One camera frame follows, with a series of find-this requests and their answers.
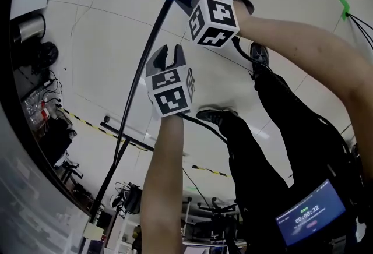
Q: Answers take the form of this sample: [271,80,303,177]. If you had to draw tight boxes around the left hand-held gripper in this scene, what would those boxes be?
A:
[144,44,196,118]

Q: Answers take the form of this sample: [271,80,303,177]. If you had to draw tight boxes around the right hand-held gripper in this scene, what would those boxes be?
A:
[174,0,256,49]

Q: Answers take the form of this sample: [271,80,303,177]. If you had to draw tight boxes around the large whiteboard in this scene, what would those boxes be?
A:
[0,0,195,254]

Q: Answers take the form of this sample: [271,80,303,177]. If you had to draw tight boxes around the person's right forearm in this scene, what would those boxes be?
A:
[233,2,373,143]

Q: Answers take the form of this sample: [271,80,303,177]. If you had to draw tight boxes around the person's left forearm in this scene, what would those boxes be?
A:
[139,114,186,254]

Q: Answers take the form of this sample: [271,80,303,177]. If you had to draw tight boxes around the person's left grey shoe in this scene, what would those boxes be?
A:
[196,107,240,127]

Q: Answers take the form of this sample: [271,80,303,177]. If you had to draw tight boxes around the person's grey shoe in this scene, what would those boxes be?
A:
[196,107,240,127]
[249,42,270,80]

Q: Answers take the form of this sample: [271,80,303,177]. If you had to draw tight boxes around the person's right grey shoe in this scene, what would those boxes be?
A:
[249,42,270,80]

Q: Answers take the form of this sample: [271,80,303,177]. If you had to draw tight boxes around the yellow black hazard tape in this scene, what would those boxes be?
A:
[191,164,233,178]
[62,107,149,152]

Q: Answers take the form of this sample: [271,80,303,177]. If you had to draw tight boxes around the large clear water jug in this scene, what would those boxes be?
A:
[31,101,58,131]
[22,92,47,119]

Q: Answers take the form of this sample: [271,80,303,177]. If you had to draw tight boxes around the person's black trousers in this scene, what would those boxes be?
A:
[217,66,373,254]

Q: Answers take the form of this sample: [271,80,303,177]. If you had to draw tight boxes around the silver metal cylinder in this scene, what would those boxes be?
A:
[13,13,47,44]

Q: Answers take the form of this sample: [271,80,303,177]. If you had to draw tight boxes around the green floor tape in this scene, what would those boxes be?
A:
[337,0,351,22]

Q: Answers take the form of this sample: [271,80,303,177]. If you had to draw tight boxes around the black office chair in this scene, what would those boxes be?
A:
[196,196,238,214]

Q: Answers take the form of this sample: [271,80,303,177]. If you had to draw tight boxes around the black tripod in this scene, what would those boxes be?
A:
[346,12,373,50]

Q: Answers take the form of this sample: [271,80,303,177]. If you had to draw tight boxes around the black chest-mounted monitor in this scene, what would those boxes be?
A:
[275,179,347,248]

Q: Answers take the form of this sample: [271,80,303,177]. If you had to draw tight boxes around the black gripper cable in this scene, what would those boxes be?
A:
[178,112,230,144]
[231,37,270,73]

